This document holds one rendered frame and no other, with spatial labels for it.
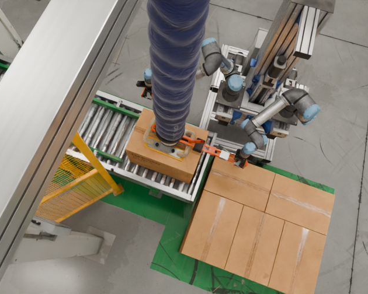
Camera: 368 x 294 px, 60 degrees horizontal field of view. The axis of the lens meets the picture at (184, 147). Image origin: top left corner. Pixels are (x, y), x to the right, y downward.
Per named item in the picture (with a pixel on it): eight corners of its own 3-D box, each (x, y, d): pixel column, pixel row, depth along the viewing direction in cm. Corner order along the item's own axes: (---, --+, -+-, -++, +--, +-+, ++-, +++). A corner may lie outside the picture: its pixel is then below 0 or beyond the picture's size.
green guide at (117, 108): (-8, 66, 320) (-12, 60, 311) (-3, 57, 323) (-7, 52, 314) (141, 121, 312) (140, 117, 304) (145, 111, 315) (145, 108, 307)
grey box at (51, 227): (38, 224, 191) (16, 220, 163) (42, 216, 193) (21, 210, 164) (68, 235, 190) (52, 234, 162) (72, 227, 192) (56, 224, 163)
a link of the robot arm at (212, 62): (228, 72, 222) (167, 99, 239) (223, 58, 225) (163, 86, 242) (222, 65, 211) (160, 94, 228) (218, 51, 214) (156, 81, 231)
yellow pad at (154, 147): (143, 146, 264) (143, 144, 259) (148, 136, 267) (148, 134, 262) (181, 162, 262) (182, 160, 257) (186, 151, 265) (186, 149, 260)
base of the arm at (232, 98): (224, 84, 275) (226, 78, 266) (240, 88, 275) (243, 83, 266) (219, 99, 271) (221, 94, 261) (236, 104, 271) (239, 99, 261)
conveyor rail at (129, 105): (3, 67, 337) (-5, 56, 319) (6, 63, 338) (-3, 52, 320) (210, 143, 326) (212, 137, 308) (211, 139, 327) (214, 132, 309)
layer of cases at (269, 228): (179, 252, 318) (180, 252, 279) (211, 161, 347) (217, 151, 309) (293, 296, 312) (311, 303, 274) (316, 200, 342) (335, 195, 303)
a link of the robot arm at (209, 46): (228, 83, 267) (202, 59, 218) (222, 68, 271) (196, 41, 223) (241, 77, 262) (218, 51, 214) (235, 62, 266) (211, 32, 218)
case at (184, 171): (129, 161, 300) (124, 149, 262) (145, 124, 312) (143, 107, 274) (189, 184, 297) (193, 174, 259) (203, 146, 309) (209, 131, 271)
